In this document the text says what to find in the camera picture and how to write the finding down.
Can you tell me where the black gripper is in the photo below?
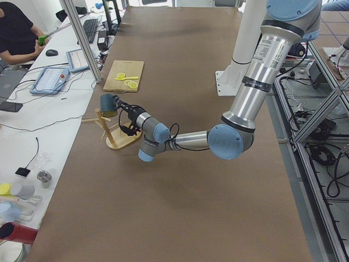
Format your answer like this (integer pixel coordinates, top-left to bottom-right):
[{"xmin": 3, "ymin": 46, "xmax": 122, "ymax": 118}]
[{"xmin": 112, "ymin": 95, "xmax": 143, "ymax": 136}]

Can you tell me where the blue cup with handle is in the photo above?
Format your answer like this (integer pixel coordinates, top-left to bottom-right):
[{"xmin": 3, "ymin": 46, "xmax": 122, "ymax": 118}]
[{"xmin": 100, "ymin": 94, "xmax": 119, "ymax": 117}]

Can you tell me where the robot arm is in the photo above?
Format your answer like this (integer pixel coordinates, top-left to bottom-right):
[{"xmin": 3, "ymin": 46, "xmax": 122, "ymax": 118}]
[{"xmin": 112, "ymin": 1, "xmax": 321, "ymax": 162}]

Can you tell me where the wooden cup storage rack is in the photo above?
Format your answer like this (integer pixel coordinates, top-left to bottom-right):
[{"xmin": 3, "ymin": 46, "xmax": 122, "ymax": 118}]
[{"xmin": 82, "ymin": 109, "xmax": 142, "ymax": 150}]

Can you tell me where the yellow cup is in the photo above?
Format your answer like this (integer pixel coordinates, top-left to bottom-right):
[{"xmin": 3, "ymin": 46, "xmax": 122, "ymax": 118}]
[{"xmin": 0, "ymin": 183, "xmax": 12, "ymax": 195}]

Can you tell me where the light blue cup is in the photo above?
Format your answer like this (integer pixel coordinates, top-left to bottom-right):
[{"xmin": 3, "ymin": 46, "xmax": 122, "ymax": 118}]
[{"xmin": 1, "ymin": 201, "xmax": 22, "ymax": 222}]

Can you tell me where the lemon slice on knife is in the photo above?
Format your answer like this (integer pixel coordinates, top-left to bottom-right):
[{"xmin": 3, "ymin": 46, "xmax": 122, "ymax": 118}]
[{"xmin": 116, "ymin": 72, "xmax": 126, "ymax": 80}]

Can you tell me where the yellow plastic knife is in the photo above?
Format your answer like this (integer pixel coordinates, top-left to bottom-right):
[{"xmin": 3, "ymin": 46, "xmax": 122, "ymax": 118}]
[{"xmin": 115, "ymin": 76, "xmax": 139, "ymax": 81}]

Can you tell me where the bamboo cutting board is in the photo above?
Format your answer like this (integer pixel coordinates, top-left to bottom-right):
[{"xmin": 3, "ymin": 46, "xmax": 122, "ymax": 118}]
[{"xmin": 103, "ymin": 60, "xmax": 144, "ymax": 92}]

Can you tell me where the teach pendant far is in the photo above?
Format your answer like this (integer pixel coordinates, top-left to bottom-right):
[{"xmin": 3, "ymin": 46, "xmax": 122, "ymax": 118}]
[{"xmin": 66, "ymin": 49, "xmax": 89, "ymax": 73}]

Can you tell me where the teach pendant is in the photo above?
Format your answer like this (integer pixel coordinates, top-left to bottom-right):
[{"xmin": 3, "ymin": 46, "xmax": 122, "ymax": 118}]
[
  {"xmin": 66, "ymin": 49, "xmax": 89, "ymax": 73},
  {"xmin": 29, "ymin": 67, "xmax": 70, "ymax": 95}
]

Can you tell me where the black power adapter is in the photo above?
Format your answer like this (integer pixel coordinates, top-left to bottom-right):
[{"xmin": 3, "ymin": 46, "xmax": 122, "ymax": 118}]
[{"xmin": 97, "ymin": 31, "xmax": 109, "ymax": 51}]

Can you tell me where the teach pendant near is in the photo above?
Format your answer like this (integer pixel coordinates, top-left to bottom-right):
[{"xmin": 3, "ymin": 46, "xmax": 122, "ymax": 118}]
[{"xmin": 29, "ymin": 67, "xmax": 70, "ymax": 95}]

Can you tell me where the black keyboard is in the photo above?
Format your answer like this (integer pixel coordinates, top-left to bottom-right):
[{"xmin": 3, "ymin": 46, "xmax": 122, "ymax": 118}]
[{"xmin": 82, "ymin": 19, "xmax": 99, "ymax": 43}]

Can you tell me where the black computer mouse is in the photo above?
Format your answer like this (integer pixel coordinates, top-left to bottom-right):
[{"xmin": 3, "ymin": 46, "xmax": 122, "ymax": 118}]
[{"xmin": 45, "ymin": 49, "xmax": 58, "ymax": 57}]

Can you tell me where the black smartphone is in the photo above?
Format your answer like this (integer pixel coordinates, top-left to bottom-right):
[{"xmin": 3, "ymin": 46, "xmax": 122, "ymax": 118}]
[{"xmin": 0, "ymin": 101, "xmax": 23, "ymax": 112}]

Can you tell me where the seated person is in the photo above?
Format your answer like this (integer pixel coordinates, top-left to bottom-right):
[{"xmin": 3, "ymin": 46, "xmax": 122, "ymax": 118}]
[{"xmin": 1, "ymin": 2, "xmax": 45, "ymax": 65}]

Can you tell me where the red bottle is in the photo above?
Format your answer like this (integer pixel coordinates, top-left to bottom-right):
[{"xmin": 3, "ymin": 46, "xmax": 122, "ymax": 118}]
[{"xmin": 1, "ymin": 222, "xmax": 38, "ymax": 245}]

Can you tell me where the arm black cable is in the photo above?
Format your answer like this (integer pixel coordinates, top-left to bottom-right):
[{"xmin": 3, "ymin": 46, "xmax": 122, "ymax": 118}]
[{"xmin": 117, "ymin": 109, "xmax": 212, "ymax": 152}]

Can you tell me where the aluminium frame post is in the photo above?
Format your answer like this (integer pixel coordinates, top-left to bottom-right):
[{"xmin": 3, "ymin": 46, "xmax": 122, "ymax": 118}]
[{"xmin": 62, "ymin": 0, "xmax": 101, "ymax": 83}]

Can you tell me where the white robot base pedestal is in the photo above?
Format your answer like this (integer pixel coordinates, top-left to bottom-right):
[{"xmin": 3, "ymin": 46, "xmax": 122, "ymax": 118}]
[{"xmin": 215, "ymin": 0, "xmax": 267, "ymax": 96}]

